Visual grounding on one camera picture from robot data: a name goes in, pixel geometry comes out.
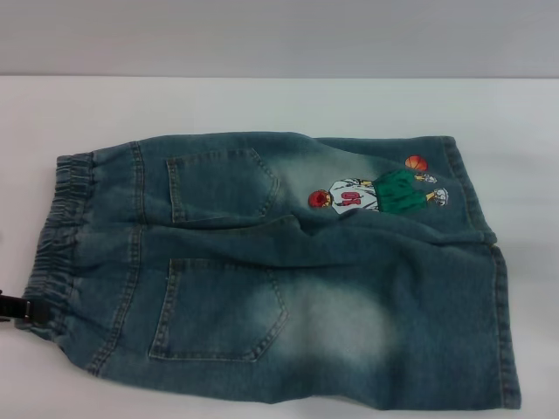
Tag blue denim shorts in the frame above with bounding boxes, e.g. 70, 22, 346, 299
12, 135, 523, 419

